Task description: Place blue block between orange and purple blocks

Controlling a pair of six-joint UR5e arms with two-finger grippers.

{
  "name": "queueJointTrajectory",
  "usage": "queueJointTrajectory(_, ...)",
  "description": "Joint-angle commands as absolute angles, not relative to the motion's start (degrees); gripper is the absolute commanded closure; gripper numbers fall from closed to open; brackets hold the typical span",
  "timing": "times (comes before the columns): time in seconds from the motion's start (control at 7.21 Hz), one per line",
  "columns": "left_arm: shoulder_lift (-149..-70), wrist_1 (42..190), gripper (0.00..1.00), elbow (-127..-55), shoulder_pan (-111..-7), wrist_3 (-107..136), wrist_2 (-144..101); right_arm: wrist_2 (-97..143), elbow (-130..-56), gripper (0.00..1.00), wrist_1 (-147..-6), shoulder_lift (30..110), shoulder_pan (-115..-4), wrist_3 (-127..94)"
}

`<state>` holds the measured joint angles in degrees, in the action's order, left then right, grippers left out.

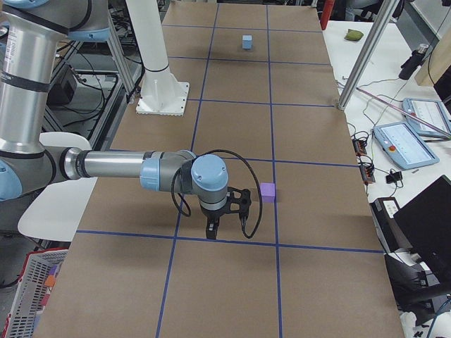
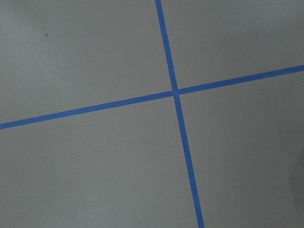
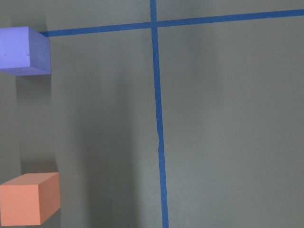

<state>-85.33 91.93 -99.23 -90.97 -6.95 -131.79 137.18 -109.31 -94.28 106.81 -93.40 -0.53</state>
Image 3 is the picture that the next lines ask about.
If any purple foam block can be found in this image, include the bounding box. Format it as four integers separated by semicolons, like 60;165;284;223
0;26;51;76

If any orange foam block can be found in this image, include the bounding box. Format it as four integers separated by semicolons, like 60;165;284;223
0;172;61;226

